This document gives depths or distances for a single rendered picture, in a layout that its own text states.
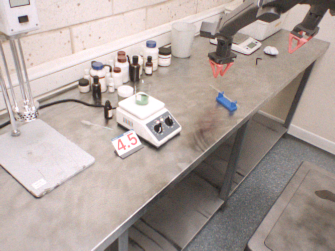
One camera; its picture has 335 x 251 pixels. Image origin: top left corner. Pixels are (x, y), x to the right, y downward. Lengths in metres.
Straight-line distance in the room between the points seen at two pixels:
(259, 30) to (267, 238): 1.21
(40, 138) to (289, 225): 1.03
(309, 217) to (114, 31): 1.18
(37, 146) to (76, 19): 0.55
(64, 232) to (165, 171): 0.33
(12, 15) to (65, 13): 0.57
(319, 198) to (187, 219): 0.64
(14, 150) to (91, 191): 0.29
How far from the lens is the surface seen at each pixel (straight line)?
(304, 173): 1.71
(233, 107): 1.27
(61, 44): 1.32
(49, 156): 1.00
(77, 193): 0.90
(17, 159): 1.02
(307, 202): 1.57
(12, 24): 0.75
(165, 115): 1.07
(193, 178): 1.88
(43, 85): 1.28
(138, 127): 1.03
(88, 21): 1.38
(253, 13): 0.91
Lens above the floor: 1.42
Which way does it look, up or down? 37 degrees down
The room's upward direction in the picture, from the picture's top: 6 degrees clockwise
